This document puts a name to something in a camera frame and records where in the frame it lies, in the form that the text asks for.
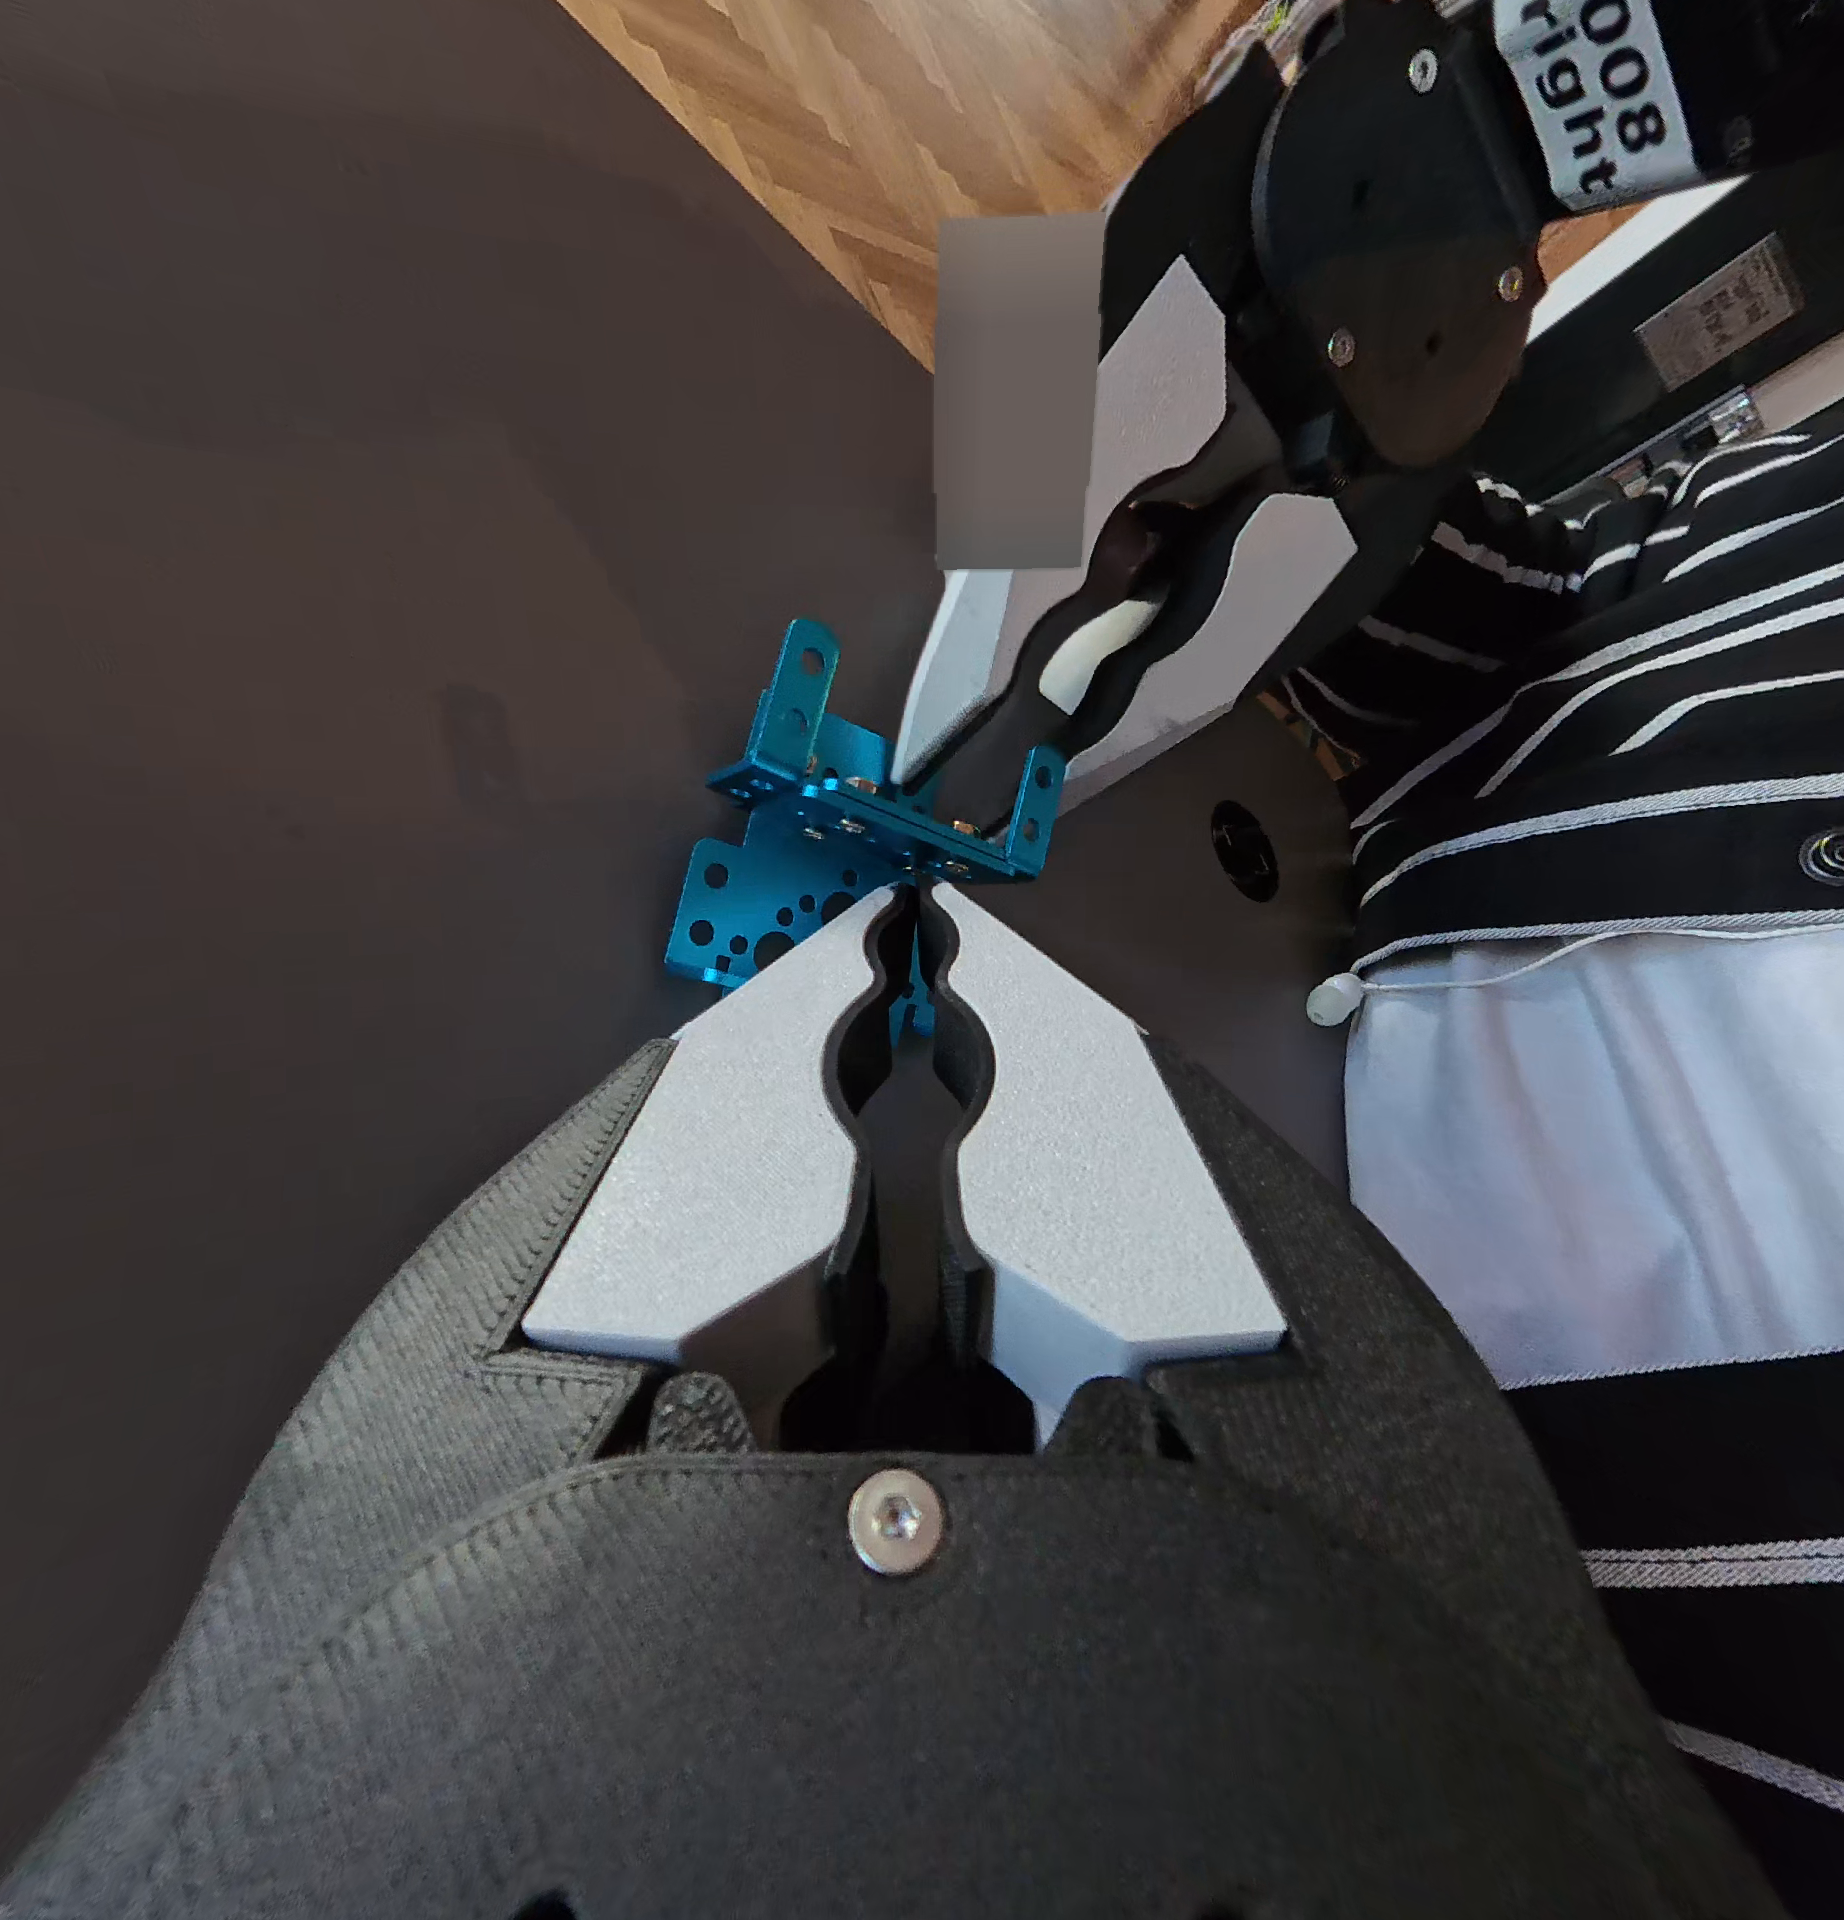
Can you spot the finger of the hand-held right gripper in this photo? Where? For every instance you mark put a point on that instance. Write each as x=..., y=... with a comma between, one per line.
x=1155, y=391
x=1236, y=631

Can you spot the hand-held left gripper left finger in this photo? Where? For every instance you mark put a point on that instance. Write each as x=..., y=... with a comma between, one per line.
x=712, y=1185

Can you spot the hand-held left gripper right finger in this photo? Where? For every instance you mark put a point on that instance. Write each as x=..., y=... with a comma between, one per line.
x=1117, y=1185

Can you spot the blue metal bracket assembly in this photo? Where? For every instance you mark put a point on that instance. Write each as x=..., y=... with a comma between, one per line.
x=846, y=750

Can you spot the black desk grommet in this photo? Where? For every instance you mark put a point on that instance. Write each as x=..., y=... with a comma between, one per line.
x=1244, y=852

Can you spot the dark brown desk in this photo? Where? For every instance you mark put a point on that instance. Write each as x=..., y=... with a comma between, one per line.
x=337, y=601

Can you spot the black white-striped shirt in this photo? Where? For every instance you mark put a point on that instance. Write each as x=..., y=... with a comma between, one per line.
x=1612, y=811

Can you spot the black white-edged cabinet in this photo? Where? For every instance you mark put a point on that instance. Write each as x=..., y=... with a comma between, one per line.
x=1836, y=254

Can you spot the white undershirt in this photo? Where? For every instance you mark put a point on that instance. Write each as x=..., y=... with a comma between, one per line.
x=1612, y=1171

